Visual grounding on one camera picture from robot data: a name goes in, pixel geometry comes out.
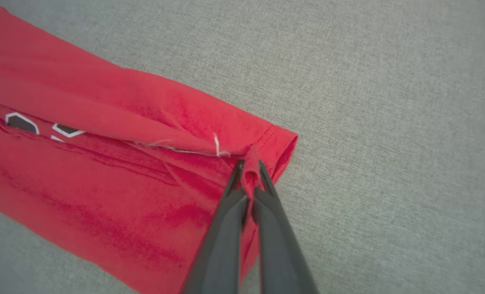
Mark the red white jersey garment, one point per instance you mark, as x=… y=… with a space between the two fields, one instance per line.
x=103 y=183

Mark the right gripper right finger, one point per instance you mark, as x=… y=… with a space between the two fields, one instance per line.
x=279 y=253

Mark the grey fabric work surface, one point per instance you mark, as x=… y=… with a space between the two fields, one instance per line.
x=389 y=122

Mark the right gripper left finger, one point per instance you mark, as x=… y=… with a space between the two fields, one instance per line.
x=222 y=245

